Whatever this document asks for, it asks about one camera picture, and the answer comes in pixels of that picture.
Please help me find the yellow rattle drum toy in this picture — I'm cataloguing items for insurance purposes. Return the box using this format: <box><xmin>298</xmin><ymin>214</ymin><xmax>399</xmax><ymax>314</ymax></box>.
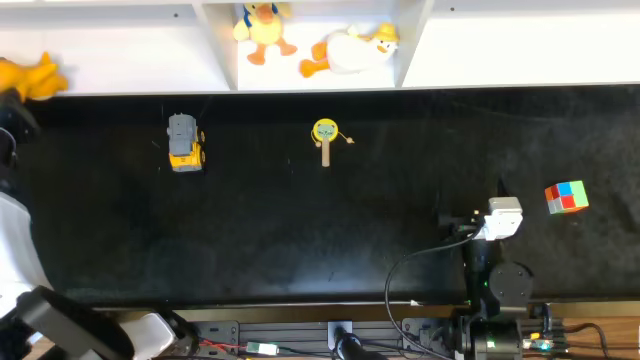
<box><xmin>310</xmin><ymin>117</ymin><xmax>356</xmax><ymax>169</ymax></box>

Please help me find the grey and yellow toy truck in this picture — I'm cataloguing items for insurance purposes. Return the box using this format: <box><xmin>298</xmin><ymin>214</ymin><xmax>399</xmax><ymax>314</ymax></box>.
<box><xmin>166</xmin><ymin>113</ymin><xmax>207</xmax><ymax>174</ymax></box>

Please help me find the many-coloured puzzle cube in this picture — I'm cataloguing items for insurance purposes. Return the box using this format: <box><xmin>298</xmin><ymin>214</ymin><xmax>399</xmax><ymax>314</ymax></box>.
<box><xmin>544</xmin><ymin>180</ymin><xmax>590</xmax><ymax>216</ymax></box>

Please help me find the yellow rubber duck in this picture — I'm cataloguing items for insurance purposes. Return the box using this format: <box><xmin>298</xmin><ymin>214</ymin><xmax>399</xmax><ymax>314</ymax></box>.
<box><xmin>0</xmin><ymin>51</ymin><xmax>70</xmax><ymax>103</ymax></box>

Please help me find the white plush duck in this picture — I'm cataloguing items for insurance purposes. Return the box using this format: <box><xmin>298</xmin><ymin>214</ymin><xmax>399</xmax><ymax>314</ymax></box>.
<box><xmin>298</xmin><ymin>21</ymin><xmax>401</xmax><ymax>79</ymax></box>

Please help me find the yellow plush duck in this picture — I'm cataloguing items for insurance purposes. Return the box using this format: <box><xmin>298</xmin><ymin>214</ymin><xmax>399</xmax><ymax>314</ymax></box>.
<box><xmin>232</xmin><ymin>2</ymin><xmax>299</xmax><ymax>67</ymax></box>

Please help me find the white shelf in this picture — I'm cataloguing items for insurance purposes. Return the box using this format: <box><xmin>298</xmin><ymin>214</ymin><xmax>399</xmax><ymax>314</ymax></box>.
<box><xmin>0</xmin><ymin>0</ymin><xmax>640</xmax><ymax>97</ymax></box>

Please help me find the black cable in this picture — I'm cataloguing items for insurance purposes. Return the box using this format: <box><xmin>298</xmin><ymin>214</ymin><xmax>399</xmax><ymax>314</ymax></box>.
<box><xmin>383</xmin><ymin>219</ymin><xmax>485</xmax><ymax>360</ymax></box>

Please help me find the mounting rail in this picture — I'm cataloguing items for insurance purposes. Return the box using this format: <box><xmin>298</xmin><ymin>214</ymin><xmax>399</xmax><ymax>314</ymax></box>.
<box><xmin>189</xmin><ymin>302</ymin><xmax>611</xmax><ymax>360</ymax></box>

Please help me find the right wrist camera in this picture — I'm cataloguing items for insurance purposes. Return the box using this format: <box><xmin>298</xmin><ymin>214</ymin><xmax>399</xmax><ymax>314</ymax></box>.
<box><xmin>481</xmin><ymin>196</ymin><xmax>524</xmax><ymax>242</ymax></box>

